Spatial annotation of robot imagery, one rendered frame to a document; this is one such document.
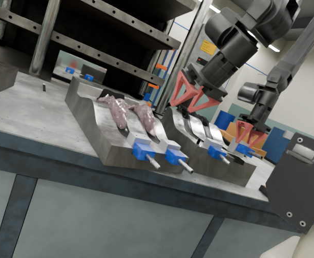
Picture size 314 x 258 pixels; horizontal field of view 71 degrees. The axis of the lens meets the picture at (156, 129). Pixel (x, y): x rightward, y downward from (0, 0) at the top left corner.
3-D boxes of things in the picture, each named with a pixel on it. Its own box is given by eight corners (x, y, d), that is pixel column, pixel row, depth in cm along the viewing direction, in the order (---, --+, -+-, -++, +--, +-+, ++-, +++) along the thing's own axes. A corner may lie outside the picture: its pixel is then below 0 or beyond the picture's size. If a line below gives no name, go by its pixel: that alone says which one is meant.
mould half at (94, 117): (181, 173, 68) (197, 141, 65) (103, 165, 52) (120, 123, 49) (120, 115, 106) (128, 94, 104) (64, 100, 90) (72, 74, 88)
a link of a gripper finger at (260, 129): (231, 141, 80) (244, 117, 80) (244, 148, 83) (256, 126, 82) (244, 146, 74) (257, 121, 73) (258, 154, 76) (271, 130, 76)
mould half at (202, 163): (245, 187, 81) (263, 154, 78) (185, 170, 72) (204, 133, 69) (191, 137, 127) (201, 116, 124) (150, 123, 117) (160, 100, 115)
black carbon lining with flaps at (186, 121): (232, 158, 83) (244, 136, 81) (196, 147, 77) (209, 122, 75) (194, 129, 115) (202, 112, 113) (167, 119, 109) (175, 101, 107)
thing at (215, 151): (231, 173, 66) (240, 158, 65) (218, 170, 64) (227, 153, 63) (210, 154, 78) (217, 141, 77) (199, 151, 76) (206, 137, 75)
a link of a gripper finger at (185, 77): (159, 92, 52) (186, 62, 47) (178, 100, 57) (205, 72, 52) (170, 113, 49) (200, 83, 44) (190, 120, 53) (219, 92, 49)
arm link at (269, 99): (278, 90, 73) (281, 98, 78) (258, 85, 77) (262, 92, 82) (268, 109, 73) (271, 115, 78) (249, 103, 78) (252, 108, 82)
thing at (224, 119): (227, 140, 793) (239, 118, 774) (215, 135, 768) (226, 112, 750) (218, 134, 845) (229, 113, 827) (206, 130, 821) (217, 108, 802)
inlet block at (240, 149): (262, 168, 69) (271, 153, 69) (251, 162, 68) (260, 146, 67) (235, 155, 82) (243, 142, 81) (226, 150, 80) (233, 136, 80)
